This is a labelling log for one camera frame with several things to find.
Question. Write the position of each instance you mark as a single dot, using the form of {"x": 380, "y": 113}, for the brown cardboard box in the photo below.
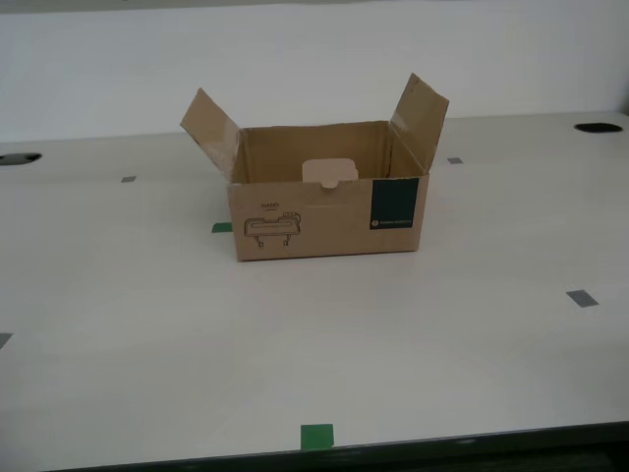
{"x": 314, "y": 226}

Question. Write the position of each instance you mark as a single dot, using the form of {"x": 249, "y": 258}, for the grey tape square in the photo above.
{"x": 455, "y": 160}
{"x": 582, "y": 299}
{"x": 129, "y": 179}
{"x": 4, "y": 340}

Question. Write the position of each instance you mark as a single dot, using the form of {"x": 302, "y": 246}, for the white wall raceway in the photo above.
{"x": 295, "y": 4}

